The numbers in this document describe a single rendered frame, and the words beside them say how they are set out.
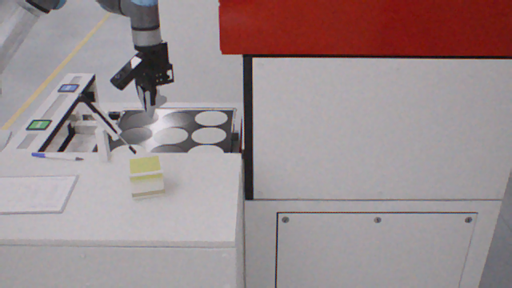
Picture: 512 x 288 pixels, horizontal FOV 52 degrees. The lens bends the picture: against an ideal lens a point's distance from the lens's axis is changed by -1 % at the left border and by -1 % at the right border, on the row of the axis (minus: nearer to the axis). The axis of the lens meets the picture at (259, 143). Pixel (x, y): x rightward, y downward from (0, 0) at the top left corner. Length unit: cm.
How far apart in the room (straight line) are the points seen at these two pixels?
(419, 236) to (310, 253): 31
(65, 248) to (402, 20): 87
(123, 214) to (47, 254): 17
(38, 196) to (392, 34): 87
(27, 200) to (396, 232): 95
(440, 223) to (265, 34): 72
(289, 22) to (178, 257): 56
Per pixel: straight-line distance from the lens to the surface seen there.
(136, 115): 173
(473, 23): 131
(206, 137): 157
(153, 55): 145
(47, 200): 126
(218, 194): 120
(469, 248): 164
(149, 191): 119
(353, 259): 158
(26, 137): 157
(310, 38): 123
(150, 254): 111
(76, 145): 165
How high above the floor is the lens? 164
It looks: 29 degrees down
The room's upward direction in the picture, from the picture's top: straight up
